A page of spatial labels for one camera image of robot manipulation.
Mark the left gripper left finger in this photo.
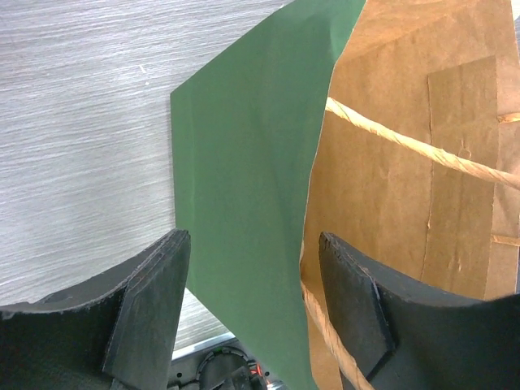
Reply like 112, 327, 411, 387
1, 230, 191, 389

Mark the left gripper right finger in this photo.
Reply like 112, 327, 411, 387
319, 232, 519, 389

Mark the green paper bag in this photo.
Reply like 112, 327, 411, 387
169, 0, 520, 390

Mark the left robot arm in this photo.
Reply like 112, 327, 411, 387
1, 230, 519, 389

